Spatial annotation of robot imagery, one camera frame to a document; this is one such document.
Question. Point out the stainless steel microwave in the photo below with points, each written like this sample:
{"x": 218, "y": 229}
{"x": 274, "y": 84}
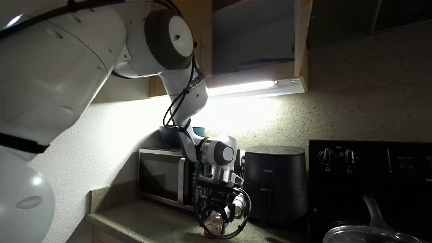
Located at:
{"x": 162, "y": 177}

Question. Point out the pan with lid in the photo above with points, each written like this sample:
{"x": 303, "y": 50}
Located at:
{"x": 365, "y": 231}

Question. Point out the black air fryer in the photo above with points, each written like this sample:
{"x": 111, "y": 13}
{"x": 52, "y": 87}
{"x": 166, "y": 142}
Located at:
{"x": 278, "y": 184}

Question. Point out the under-cabinet light strip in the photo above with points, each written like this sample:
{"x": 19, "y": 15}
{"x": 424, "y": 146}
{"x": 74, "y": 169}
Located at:
{"x": 251, "y": 87}

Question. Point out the black kitchen stove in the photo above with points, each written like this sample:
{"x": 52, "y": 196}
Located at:
{"x": 373, "y": 180}

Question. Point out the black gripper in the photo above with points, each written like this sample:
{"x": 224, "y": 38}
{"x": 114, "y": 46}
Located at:
{"x": 216, "y": 189}

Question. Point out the wooden wall cabinet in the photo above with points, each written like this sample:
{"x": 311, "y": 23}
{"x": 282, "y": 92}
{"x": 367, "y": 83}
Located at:
{"x": 257, "y": 36}

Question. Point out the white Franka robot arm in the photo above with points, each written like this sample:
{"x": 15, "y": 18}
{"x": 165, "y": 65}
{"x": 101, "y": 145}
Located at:
{"x": 58, "y": 68}

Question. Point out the small white bottle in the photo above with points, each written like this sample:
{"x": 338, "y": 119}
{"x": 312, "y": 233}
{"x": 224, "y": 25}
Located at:
{"x": 239, "y": 204}

